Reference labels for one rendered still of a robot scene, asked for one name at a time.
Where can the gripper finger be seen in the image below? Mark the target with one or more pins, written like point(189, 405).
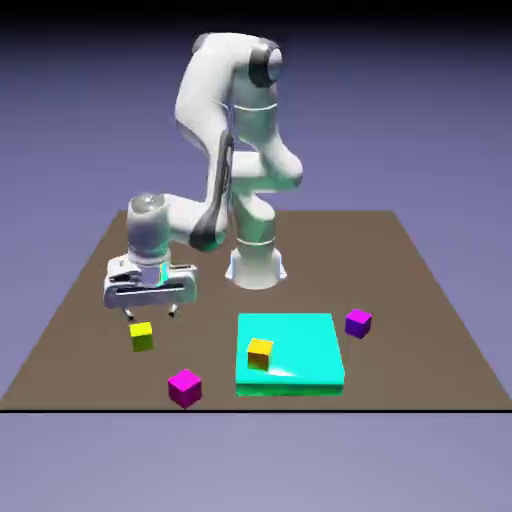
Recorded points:
point(128, 313)
point(172, 310)

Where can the large cyan box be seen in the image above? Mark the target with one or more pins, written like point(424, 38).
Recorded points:
point(296, 352)

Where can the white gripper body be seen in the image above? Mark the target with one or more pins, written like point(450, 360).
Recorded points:
point(176, 288)

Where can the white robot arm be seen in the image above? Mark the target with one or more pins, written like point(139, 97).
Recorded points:
point(248, 132)

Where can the small orange cube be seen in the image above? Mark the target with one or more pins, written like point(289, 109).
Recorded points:
point(260, 353)

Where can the small yellow cube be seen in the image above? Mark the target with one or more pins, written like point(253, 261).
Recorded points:
point(141, 336)

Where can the small magenta cube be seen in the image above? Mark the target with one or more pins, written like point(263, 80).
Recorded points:
point(184, 388)

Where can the small purple cube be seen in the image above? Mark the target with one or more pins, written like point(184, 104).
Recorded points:
point(358, 323)

